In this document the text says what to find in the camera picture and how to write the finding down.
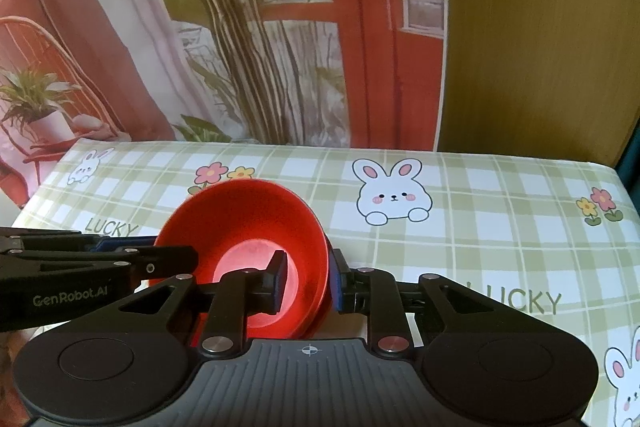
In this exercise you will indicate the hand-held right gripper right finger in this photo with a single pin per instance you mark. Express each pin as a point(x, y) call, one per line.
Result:
point(338, 283)

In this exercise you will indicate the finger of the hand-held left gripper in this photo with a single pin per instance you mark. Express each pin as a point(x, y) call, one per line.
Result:
point(120, 244)
point(160, 259)

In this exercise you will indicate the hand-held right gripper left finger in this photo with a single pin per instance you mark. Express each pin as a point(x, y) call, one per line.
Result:
point(274, 283)

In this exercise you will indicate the red bowl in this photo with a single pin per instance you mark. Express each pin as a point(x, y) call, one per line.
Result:
point(240, 217)

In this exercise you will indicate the green checked bunny tablecloth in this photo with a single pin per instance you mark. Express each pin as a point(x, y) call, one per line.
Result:
point(475, 232)

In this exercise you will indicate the yellow wooden board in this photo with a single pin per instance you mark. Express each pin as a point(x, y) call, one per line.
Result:
point(540, 32)

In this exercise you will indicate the printed wall backdrop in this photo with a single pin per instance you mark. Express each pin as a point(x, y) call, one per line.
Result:
point(300, 57)

